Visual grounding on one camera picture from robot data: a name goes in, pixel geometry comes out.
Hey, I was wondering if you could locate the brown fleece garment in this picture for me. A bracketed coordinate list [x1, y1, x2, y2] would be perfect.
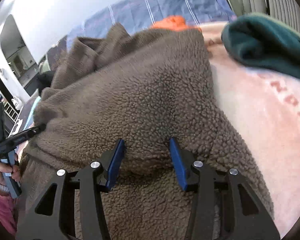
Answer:
[17, 24, 274, 239]

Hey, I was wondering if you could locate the left hand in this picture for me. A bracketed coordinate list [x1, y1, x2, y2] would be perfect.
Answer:
[0, 162, 21, 185]

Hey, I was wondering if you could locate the white cat figurine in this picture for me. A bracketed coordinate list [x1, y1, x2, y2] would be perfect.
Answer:
[11, 97, 24, 111]

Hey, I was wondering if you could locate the dark deer-print quilt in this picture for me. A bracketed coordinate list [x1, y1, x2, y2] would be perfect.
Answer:
[39, 35, 67, 74]

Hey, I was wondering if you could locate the cream pink blanket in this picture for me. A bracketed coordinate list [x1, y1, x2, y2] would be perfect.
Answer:
[200, 22, 300, 236]

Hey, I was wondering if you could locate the dark green garment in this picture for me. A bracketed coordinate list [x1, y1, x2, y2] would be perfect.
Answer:
[221, 13, 300, 80]

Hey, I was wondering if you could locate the orange puffer jacket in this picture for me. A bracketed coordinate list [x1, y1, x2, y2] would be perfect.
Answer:
[150, 16, 202, 32]

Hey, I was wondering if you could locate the blue plaid pillow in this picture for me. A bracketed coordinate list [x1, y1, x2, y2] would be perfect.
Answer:
[66, 0, 236, 50]

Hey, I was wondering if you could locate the white wire rack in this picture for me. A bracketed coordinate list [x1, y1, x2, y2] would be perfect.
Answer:
[2, 100, 19, 124]

